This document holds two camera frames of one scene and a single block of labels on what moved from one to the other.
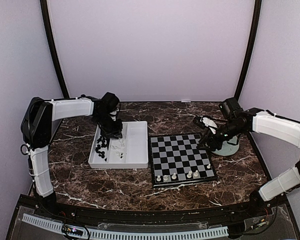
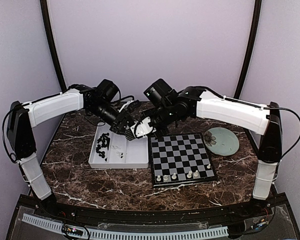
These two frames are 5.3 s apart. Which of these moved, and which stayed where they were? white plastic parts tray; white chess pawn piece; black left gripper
Moved: black left gripper
Stayed: white plastic parts tray; white chess pawn piece
